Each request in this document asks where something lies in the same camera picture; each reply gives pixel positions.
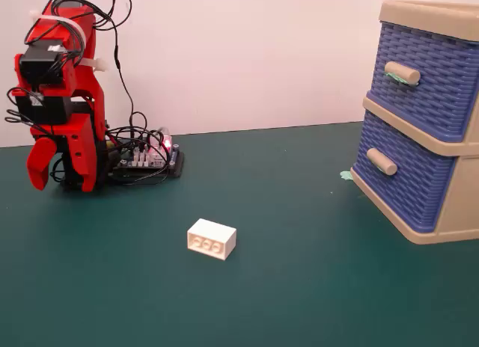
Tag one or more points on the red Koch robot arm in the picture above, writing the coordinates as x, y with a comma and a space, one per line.
87, 85

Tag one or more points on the white toy brick cube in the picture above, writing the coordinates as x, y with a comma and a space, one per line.
211, 238

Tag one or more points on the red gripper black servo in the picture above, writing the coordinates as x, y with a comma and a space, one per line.
45, 109

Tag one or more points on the beige plastic drawer cabinet frame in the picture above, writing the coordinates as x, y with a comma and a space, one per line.
460, 197

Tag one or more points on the green tape scrap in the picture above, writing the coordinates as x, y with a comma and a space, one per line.
346, 175

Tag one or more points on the motor controller circuit board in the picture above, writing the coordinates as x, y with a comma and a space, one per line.
149, 162

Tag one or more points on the dark green cutting mat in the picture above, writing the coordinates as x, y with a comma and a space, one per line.
262, 287

